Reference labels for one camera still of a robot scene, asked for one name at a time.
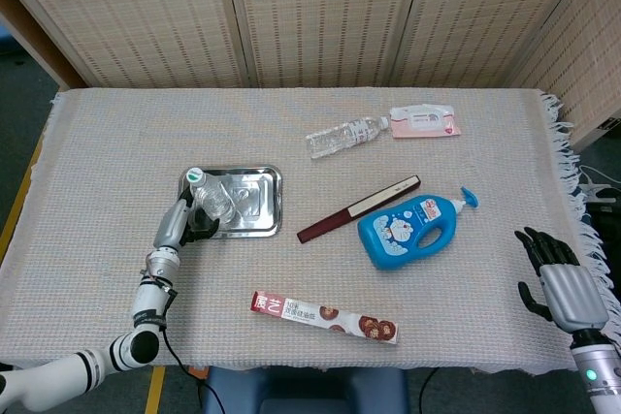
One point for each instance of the clear bottle green-white cap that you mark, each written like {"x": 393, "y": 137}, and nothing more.
{"x": 213, "y": 200}

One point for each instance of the bamboo folding screen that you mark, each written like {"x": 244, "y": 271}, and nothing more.
{"x": 315, "y": 16}

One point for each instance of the beige woven tablecloth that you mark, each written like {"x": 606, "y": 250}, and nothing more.
{"x": 121, "y": 152}

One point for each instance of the dark red folded fan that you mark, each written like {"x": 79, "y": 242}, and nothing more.
{"x": 339, "y": 220}

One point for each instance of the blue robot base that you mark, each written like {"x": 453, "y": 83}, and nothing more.
{"x": 301, "y": 390}

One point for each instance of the blue detergent pump bottle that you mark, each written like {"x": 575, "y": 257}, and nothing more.
{"x": 398, "y": 234}

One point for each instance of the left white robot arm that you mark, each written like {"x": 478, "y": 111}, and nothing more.
{"x": 145, "y": 302}

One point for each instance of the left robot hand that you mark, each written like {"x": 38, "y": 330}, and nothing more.
{"x": 171, "y": 227}

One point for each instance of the square stainless steel tray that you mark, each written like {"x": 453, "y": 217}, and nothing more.
{"x": 257, "y": 200}

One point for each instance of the baking paper box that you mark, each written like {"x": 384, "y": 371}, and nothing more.
{"x": 310, "y": 312}

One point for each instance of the pink wet wipes pack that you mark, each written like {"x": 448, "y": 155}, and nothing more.
{"x": 427, "y": 125}

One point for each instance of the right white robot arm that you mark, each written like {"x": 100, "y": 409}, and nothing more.
{"x": 597, "y": 375}

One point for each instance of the clear bottle red label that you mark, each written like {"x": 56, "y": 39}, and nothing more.
{"x": 339, "y": 137}

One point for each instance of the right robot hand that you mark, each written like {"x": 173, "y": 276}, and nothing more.
{"x": 572, "y": 293}

